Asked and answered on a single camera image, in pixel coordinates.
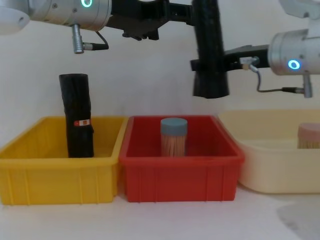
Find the left wrist cable silver plug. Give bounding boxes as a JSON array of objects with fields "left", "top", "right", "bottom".
[{"left": 71, "top": 23, "right": 110, "bottom": 55}]

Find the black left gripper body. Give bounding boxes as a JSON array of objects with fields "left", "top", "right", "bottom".
[{"left": 106, "top": 0, "right": 168, "bottom": 41}]

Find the white table cloth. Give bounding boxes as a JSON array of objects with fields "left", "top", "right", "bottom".
[{"left": 0, "top": 184, "right": 320, "bottom": 240}]

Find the toothpick jar pink lid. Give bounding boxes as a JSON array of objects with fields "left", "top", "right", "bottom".
[{"left": 296, "top": 122, "right": 320, "bottom": 150}]

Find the right wrist cable silver plug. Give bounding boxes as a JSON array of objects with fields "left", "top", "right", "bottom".
[{"left": 239, "top": 56, "right": 314, "bottom": 100}]

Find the black plastic bag roll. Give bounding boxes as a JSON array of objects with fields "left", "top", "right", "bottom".
[{"left": 191, "top": 0, "right": 231, "bottom": 100}]

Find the wrist cable silver plug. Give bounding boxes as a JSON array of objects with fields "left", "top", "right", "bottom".
[
  {"left": 239, "top": 56, "right": 314, "bottom": 100},
  {"left": 71, "top": 23, "right": 110, "bottom": 55}
]

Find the toothpick jar grey-blue lid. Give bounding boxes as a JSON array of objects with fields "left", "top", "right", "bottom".
[{"left": 160, "top": 117, "right": 189, "bottom": 158}]

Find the cream plastic basin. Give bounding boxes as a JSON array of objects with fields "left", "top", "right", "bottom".
[{"left": 218, "top": 109, "right": 320, "bottom": 195}]

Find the yellow plastic bin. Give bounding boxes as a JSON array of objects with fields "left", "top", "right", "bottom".
[{"left": 0, "top": 116, "right": 130, "bottom": 206}]

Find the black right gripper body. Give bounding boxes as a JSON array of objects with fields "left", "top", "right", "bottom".
[{"left": 237, "top": 44, "right": 271, "bottom": 70}]

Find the red plastic bin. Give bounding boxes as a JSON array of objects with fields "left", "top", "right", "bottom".
[{"left": 118, "top": 114, "right": 246, "bottom": 203}]

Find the black bag roll red label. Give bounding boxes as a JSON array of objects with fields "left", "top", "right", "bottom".
[{"left": 58, "top": 73, "right": 95, "bottom": 159}]

